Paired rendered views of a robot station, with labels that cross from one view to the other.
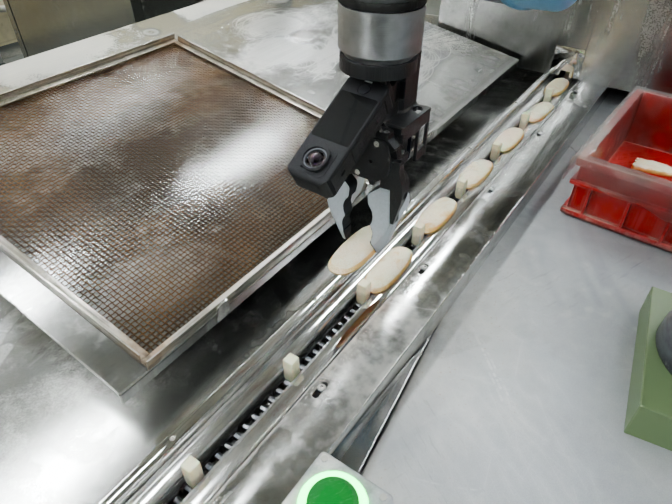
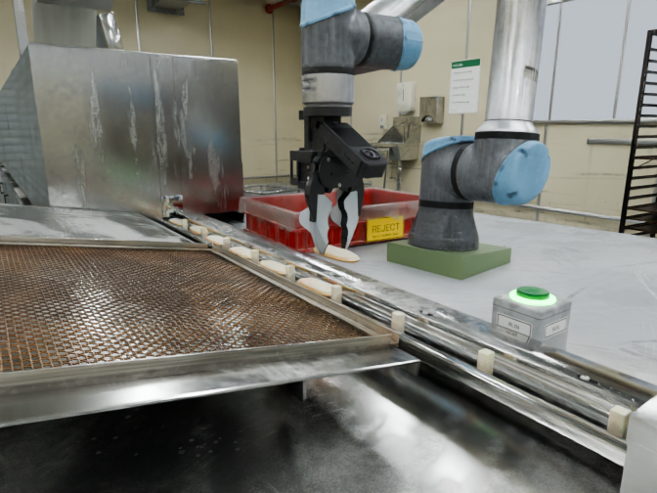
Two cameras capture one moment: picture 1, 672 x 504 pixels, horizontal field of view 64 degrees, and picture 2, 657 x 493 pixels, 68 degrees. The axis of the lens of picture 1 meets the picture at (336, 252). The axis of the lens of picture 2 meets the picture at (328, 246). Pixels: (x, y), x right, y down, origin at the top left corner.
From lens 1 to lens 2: 0.72 m
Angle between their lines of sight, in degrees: 66
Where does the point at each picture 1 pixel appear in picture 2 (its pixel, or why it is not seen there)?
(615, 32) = (196, 178)
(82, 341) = (354, 361)
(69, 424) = (393, 459)
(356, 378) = (420, 303)
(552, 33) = (154, 189)
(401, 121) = not seen: hidden behind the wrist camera
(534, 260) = not seen: hidden behind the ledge
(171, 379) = (361, 396)
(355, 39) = (342, 90)
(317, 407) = (441, 315)
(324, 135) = (356, 145)
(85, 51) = not seen: outside the picture
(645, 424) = (465, 267)
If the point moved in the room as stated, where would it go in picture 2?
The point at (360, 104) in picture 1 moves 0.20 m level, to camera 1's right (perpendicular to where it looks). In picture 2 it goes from (348, 130) to (382, 130)
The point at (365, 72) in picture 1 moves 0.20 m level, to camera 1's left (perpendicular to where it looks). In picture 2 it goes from (346, 111) to (286, 104)
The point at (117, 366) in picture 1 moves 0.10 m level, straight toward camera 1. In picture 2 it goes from (389, 355) to (481, 345)
